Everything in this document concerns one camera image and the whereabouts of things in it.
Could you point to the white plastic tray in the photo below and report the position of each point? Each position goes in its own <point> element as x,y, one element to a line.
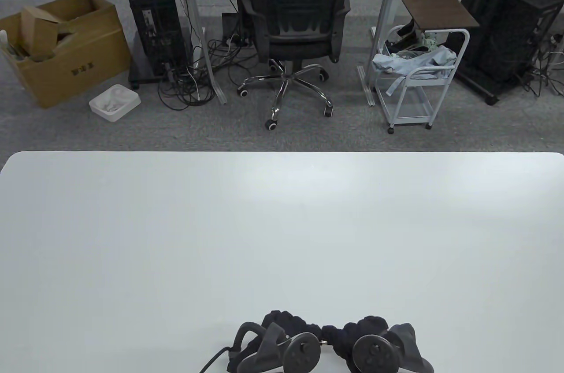
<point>114,102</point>

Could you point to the white metal-framed desk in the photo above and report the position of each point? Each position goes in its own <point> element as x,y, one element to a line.
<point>194,16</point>

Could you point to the person's left hand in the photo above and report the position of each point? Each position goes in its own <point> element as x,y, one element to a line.
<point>291,322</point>

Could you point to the person's right hand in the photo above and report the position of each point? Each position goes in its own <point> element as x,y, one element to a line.
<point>348,333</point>

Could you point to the brown side table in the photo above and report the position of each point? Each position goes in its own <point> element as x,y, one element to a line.
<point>434,7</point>

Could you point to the black power strip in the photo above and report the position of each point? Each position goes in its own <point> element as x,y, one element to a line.
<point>240,41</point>

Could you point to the brown cardboard box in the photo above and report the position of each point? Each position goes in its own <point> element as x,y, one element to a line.
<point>66,69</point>

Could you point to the large black computer tower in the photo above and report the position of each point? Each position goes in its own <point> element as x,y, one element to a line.
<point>506,24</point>

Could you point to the black mesh office chair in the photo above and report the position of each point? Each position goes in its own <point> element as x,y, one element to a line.
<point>299,7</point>

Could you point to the black hand tracker controller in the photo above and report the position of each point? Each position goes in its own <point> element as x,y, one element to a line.
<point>302,351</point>
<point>374,353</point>

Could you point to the blue-grey cloth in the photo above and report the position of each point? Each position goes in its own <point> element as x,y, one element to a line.
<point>418,62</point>

